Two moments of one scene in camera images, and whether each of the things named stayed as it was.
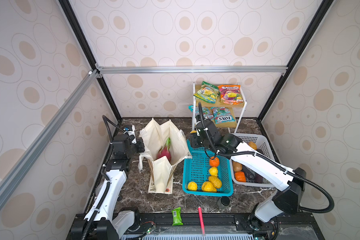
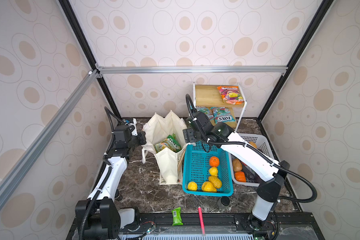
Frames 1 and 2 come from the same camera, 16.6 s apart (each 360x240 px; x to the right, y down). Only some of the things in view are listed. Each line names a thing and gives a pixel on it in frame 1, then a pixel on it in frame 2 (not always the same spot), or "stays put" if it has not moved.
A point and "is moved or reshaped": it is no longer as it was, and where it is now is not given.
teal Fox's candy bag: x=222 y=115 stays put
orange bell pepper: x=240 y=176 stays put
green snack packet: x=177 y=217 stays put
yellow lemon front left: x=192 y=186 stays put
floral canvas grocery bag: x=160 y=174 is moved or reshaped
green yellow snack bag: x=208 y=92 → x=171 y=142
